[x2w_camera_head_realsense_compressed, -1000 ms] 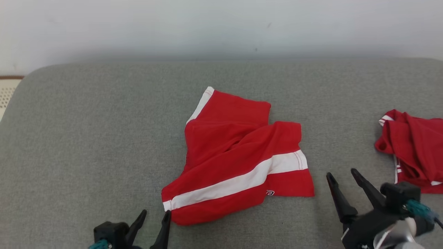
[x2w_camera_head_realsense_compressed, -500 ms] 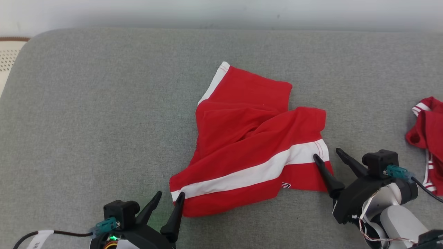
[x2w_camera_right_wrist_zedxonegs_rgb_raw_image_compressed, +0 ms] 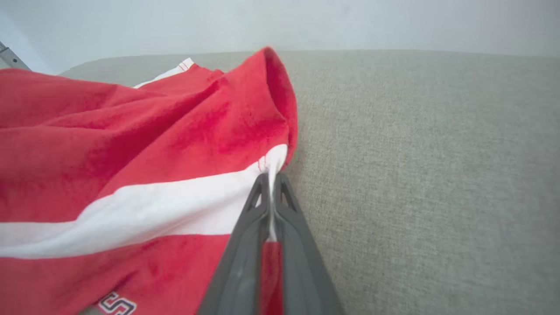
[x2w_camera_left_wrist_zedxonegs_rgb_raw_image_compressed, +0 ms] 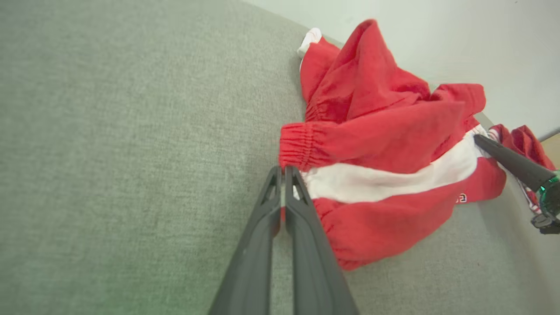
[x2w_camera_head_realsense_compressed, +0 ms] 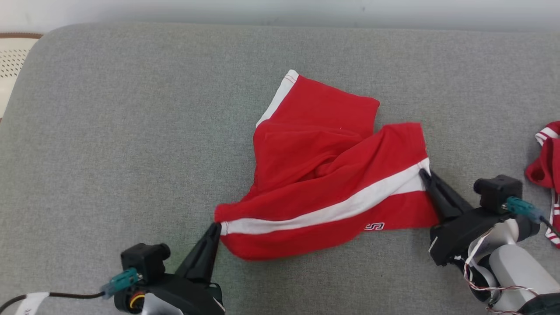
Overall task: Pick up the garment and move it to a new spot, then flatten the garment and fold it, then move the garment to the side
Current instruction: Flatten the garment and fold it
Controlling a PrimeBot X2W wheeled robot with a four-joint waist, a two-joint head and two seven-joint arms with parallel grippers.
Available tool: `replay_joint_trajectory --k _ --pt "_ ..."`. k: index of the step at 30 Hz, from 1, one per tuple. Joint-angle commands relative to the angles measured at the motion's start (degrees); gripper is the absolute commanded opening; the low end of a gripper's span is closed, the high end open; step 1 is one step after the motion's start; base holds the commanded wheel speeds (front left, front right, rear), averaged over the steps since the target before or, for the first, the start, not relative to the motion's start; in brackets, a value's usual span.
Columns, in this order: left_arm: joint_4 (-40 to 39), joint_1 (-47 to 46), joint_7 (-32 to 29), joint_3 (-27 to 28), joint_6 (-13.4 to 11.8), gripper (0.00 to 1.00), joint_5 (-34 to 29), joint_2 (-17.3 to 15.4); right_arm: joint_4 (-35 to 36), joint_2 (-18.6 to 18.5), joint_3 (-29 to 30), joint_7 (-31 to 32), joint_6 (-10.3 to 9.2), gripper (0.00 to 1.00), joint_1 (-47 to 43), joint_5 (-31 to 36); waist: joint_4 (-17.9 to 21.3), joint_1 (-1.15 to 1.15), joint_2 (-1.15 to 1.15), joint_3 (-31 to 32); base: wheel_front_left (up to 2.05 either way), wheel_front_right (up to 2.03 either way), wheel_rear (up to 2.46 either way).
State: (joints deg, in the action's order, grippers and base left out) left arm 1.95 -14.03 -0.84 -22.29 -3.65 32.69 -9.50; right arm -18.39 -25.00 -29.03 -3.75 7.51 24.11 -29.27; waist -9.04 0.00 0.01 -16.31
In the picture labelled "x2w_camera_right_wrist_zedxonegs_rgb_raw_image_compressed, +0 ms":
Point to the red Bulls 23 jersey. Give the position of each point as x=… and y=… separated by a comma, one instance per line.
x=131, y=144

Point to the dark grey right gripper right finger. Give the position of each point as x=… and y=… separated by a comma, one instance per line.
x=302, y=271

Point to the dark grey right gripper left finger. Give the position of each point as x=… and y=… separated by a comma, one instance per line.
x=238, y=271

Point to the grey metal pole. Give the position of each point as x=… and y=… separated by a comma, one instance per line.
x=12, y=59

